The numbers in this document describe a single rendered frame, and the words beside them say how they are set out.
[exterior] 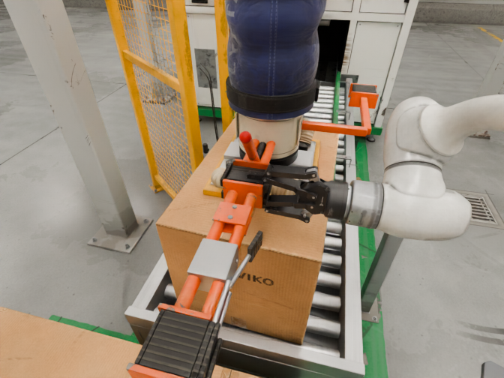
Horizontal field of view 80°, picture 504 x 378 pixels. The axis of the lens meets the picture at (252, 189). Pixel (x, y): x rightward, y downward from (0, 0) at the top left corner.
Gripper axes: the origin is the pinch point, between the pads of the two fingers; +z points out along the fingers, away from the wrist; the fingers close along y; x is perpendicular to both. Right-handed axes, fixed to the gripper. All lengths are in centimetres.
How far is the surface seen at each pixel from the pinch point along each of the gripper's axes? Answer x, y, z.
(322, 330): 1, 54, -23
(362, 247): 89, 108, -50
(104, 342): -18, 53, 40
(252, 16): 15.9, -28.8, 2.6
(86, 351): -22, 53, 44
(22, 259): 30, 107, 149
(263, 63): 15.8, -20.3, 0.2
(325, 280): 20, 54, -23
